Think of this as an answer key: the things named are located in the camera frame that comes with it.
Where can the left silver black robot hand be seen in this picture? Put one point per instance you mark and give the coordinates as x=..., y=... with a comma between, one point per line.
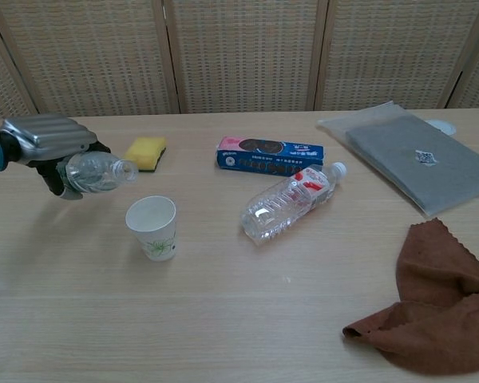
x=48, y=135

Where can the bottle with green label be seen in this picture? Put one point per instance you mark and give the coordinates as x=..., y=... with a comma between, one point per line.
x=96, y=173

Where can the white paper cup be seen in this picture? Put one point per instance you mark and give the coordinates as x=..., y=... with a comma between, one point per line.
x=151, y=229

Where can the capped bottle with red label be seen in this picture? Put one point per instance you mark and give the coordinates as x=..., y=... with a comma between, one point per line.
x=287, y=203

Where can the yellow sponge with green pad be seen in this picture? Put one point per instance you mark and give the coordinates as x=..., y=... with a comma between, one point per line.
x=147, y=149

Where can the blue pink cookie box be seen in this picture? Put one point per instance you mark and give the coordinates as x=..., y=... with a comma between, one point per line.
x=263, y=157

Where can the grey item in plastic bag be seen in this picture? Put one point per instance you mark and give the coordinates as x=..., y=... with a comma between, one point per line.
x=339, y=123

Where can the folded grey cloth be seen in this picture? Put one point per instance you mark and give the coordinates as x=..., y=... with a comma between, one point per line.
x=423, y=179

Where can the white QR code sticker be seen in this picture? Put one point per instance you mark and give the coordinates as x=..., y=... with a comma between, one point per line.
x=426, y=156

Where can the white round lid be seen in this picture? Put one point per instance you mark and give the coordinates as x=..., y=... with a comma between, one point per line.
x=443, y=125

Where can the brown microfiber cloth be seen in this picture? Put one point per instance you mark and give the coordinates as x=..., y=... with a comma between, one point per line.
x=435, y=303

